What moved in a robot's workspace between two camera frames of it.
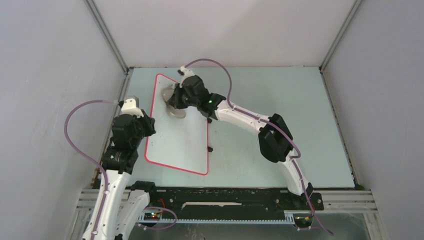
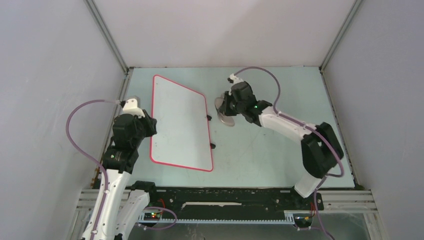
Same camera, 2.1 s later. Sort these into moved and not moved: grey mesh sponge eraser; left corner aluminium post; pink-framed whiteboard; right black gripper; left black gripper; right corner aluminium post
Moved: grey mesh sponge eraser; right black gripper
Not moved: left black gripper; left corner aluminium post; right corner aluminium post; pink-framed whiteboard
